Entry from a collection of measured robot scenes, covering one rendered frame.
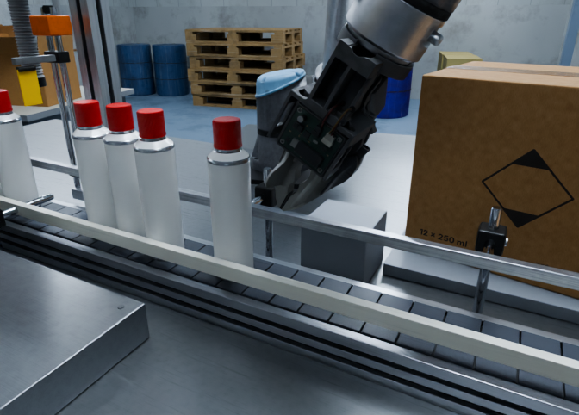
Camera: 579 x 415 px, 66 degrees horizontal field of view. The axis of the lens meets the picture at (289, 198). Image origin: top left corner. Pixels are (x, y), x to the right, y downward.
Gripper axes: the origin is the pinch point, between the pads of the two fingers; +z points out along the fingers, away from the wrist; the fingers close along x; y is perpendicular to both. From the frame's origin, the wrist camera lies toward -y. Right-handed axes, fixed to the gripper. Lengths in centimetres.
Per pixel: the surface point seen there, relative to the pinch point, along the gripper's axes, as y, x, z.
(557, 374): 4.5, 30.0, -6.2
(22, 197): 1, -39, 33
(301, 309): 3.8, 9.0, 8.6
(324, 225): -3.1, 4.8, 1.9
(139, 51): -483, -423, 284
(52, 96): -100, -149, 107
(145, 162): 3.1, -17.6, 7.4
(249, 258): 0.6, -0.1, 10.8
